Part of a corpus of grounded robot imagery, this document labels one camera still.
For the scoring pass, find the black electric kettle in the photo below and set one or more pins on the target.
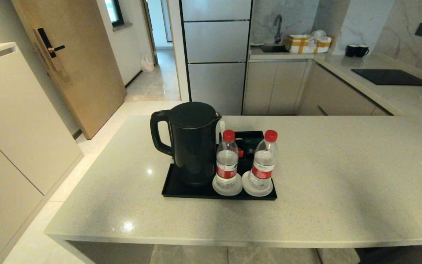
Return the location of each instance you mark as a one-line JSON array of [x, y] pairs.
[[192, 146]]

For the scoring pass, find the red-capped plastic water bottle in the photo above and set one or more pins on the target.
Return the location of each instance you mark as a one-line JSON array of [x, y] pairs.
[[227, 165], [264, 165]]

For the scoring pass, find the white stick sachet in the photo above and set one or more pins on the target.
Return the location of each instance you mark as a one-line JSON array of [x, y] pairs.
[[222, 126]]

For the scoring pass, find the black condiment holder box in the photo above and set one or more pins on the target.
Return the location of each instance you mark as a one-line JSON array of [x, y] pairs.
[[249, 135]]

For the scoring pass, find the white paper coaster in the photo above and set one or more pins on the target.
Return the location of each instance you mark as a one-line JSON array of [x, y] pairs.
[[218, 190], [247, 189]]

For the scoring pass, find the black serving tray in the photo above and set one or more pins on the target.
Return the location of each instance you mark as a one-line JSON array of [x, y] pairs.
[[185, 192]]

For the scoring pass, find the beige kitchen base cabinets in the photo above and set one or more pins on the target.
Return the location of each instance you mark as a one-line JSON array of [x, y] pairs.
[[273, 88]]

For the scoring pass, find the silver refrigerator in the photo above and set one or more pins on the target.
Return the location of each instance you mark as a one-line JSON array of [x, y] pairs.
[[216, 55]]

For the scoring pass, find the white tied plastic bag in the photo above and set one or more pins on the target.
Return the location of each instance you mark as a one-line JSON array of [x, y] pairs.
[[147, 63]]

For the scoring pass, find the steel kitchen sink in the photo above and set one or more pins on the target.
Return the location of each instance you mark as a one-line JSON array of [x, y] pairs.
[[274, 48]]

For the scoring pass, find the chrome kitchen faucet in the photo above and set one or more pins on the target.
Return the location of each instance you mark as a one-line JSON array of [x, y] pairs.
[[278, 35]]

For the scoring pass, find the cardboard box with yellow tape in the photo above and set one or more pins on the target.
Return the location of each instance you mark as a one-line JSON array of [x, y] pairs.
[[300, 43]]

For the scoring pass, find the light wooden door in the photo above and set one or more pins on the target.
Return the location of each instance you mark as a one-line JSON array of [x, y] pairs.
[[82, 73]]

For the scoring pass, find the white crumpled plastic bag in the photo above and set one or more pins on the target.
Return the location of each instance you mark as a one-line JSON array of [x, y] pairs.
[[319, 34]]

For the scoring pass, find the dark framed window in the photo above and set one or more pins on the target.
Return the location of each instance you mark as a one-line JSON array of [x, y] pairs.
[[113, 11]]

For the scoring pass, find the black mug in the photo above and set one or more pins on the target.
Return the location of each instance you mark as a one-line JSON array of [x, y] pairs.
[[361, 51], [350, 50]]

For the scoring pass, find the black induction cooktop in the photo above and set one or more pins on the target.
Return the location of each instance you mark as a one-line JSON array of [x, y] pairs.
[[391, 77]]

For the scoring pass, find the white cabinet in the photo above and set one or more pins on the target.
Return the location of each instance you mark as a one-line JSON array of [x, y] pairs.
[[13, 121]]

